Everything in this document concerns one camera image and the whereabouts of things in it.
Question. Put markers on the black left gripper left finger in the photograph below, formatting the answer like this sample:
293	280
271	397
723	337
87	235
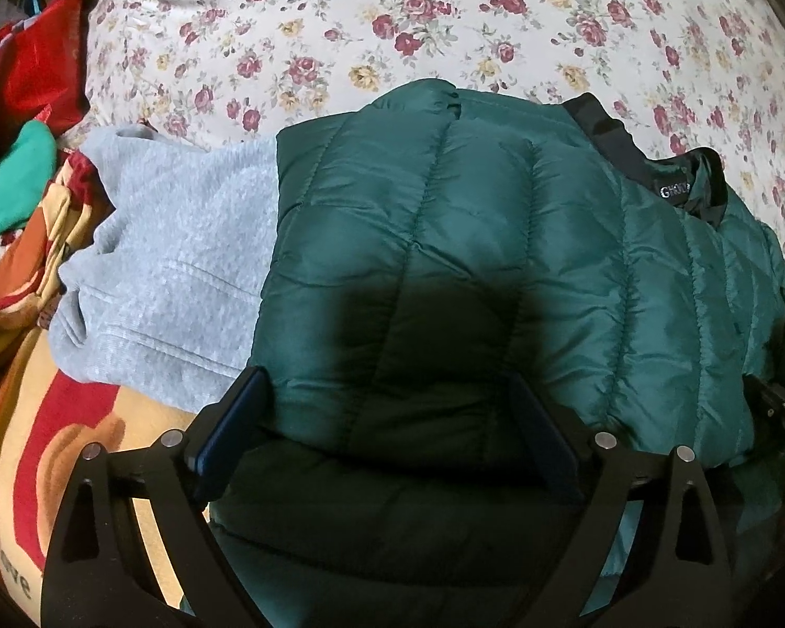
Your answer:
98	571

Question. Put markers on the yellow red patterned blanket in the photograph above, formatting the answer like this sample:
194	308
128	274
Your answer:
46	418

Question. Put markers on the white floral quilt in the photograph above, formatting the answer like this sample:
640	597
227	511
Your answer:
679	73

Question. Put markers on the red garment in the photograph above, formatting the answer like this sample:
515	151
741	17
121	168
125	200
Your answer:
43	70

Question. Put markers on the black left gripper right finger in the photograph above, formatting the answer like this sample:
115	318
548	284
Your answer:
618	521

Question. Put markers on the light grey fleece sweatshirt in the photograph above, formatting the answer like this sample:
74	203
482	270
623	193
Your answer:
164	300

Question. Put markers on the teal green garment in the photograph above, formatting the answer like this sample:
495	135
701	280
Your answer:
24	172

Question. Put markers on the dark green quilted puffer jacket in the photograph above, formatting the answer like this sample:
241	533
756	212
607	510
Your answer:
444	260

